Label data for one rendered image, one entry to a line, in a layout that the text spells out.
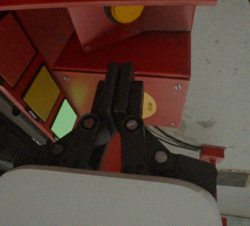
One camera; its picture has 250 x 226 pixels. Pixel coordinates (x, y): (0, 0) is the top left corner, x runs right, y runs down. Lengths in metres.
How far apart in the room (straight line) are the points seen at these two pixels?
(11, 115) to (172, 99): 0.24
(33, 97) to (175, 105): 0.16
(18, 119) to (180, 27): 0.27
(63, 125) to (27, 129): 0.11
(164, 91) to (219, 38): 0.96
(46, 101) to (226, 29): 1.01
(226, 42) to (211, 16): 0.19
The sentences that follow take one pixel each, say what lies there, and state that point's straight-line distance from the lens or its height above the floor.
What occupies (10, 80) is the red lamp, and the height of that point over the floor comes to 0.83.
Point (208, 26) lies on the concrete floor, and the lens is 1.10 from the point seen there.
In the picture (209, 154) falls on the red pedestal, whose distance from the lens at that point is 2.24.
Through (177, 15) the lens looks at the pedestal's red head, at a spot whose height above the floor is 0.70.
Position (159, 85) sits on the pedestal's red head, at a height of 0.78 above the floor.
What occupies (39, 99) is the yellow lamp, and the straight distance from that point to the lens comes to 0.22.
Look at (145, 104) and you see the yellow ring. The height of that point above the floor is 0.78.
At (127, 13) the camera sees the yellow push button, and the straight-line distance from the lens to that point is 0.22.
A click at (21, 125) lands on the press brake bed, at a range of 0.35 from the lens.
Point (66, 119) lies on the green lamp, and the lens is 0.27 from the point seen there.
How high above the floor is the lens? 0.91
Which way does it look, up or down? 33 degrees down
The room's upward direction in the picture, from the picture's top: 166 degrees counter-clockwise
